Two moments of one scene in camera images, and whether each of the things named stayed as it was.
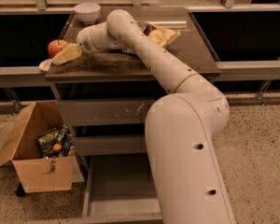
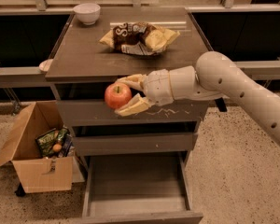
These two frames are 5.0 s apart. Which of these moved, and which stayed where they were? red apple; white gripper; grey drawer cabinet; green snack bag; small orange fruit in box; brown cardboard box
Moved: white gripper; red apple
Stayed: small orange fruit in box; brown cardboard box; grey drawer cabinet; green snack bag
